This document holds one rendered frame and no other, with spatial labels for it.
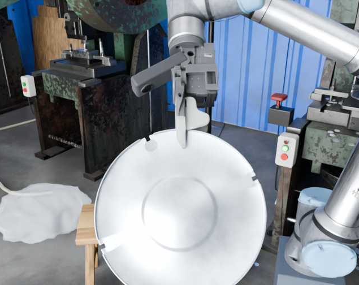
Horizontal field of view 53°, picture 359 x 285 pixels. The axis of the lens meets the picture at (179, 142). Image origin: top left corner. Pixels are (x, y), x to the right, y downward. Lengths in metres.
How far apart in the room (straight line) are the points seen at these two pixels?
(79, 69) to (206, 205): 1.98
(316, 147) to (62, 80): 1.63
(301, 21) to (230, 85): 2.41
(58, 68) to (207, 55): 2.03
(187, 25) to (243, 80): 2.46
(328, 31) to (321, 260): 0.52
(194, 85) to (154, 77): 0.08
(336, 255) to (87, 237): 0.89
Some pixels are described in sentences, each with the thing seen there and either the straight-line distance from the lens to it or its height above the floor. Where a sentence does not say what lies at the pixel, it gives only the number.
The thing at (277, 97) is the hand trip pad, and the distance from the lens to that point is 1.60.
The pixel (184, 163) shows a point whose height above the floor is 0.92.
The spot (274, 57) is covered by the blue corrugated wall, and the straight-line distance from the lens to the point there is 3.05.
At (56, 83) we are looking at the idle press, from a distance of 2.57.
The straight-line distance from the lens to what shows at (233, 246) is 0.62.
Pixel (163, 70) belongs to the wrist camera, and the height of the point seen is 1.06.
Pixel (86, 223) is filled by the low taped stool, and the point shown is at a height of 0.33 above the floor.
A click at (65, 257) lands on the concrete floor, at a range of 1.90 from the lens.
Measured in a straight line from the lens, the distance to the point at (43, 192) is 2.07.
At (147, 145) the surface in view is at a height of 0.94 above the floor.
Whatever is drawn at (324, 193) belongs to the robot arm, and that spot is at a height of 0.68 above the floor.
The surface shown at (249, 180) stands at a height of 0.90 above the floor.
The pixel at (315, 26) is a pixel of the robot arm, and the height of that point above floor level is 1.12.
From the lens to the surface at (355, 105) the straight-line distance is 1.53.
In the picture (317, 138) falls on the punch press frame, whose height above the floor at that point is 0.60.
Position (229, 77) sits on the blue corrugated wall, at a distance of 3.24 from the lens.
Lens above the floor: 1.21
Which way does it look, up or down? 24 degrees down
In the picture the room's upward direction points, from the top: straight up
